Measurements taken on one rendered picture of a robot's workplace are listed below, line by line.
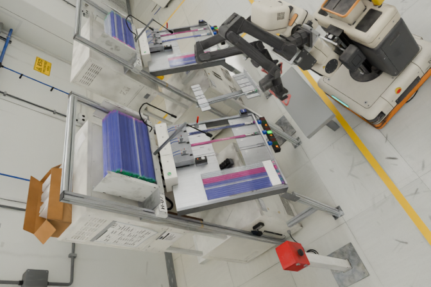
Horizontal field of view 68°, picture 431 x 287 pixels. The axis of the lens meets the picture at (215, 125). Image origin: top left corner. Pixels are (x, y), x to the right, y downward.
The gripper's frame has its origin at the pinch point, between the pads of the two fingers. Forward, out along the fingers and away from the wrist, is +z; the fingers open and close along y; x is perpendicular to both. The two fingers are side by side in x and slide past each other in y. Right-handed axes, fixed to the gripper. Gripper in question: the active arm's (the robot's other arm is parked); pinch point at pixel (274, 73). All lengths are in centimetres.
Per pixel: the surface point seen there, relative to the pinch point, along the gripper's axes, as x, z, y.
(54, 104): -42, -8, -290
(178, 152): -74, -3, -41
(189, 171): -81, 6, -33
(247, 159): -55, 26, -10
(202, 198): -94, 11, -16
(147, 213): -119, -14, -24
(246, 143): -42, 27, -17
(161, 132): -65, -12, -59
